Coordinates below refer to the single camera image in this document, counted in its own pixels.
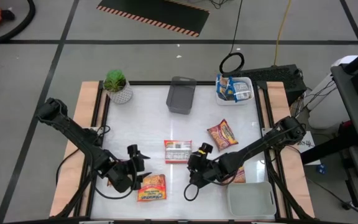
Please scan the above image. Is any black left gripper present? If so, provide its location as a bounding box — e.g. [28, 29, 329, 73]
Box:
[106, 144, 153, 194]

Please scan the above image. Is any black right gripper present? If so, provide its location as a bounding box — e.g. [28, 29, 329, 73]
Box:
[186, 142, 229, 190]

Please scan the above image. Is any orange ramen pack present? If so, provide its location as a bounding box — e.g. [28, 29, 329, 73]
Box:
[137, 173, 167, 202]

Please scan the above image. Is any red-orange ramen pack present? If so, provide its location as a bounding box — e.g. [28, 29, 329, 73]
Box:
[163, 139, 193, 165]

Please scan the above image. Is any red ramen pack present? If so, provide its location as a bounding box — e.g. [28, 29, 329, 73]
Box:
[228, 166, 247, 184]

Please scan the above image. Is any blue soy sauce ramen pack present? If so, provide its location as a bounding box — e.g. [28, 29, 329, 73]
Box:
[215, 73, 229, 101]
[233, 80, 254, 103]
[226, 79, 237, 102]

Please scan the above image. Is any white plastic bin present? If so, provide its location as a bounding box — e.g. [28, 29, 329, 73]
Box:
[214, 74, 256, 106]
[226, 181, 277, 218]

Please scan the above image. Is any grey plastic bin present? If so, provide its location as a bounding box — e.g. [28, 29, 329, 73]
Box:
[165, 76, 198, 115]

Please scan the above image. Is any green plant in patterned pot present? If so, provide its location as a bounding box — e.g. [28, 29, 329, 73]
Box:
[103, 68, 134, 105]

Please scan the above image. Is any light wooden table board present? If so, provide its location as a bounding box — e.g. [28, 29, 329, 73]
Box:
[259, 81, 316, 218]
[48, 81, 105, 218]

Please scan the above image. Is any black perforated computer case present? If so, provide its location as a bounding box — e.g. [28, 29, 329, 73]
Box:
[244, 64, 307, 106]

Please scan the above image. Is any white paper sheet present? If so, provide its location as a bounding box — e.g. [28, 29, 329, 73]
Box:
[290, 130, 323, 166]

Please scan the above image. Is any black mat with striped edge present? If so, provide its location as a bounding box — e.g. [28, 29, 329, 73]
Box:
[96, 0, 211, 38]

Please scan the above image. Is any black left wrist camera cable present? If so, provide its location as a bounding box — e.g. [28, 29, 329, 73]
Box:
[93, 174, 138, 200]

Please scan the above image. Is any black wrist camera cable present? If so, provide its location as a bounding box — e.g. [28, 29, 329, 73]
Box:
[93, 174, 138, 200]
[183, 182, 200, 202]

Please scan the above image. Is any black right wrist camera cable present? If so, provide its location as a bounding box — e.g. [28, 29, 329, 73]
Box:
[183, 182, 200, 202]

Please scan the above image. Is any black table frame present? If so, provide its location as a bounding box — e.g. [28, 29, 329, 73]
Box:
[50, 80, 316, 224]

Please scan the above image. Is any black hanging cable with loop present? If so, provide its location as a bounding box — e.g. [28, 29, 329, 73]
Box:
[218, 0, 246, 75]

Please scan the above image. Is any yellow hanging cable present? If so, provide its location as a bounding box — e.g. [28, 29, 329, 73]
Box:
[273, 0, 293, 66]

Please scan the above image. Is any black floor cable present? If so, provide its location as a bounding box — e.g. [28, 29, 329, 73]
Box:
[303, 177, 358, 222]

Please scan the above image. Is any black vacuum hose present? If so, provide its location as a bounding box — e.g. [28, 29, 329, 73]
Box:
[0, 0, 37, 47]

